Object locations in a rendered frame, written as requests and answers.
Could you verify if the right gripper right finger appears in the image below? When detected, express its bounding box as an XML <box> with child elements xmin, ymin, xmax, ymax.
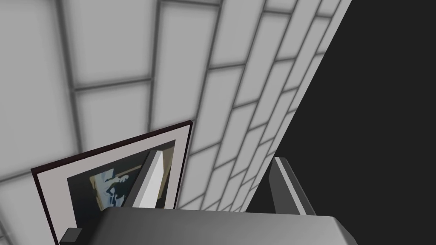
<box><xmin>268</xmin><ymin>156</ymin><xmax>317</xmax><ymax>216</ymax></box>

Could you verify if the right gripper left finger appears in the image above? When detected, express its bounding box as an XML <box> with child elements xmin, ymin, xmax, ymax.
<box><xmin>122</xmin><ymin>150</ymin><xmax>165</xmax><ymax>209</ymax></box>

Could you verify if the dark framed wall picture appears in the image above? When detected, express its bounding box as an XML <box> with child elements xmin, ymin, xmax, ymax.
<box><xmin>30</xmin><ymin>120</ymin><xmax>194</xmax><ymax>245</ymax></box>

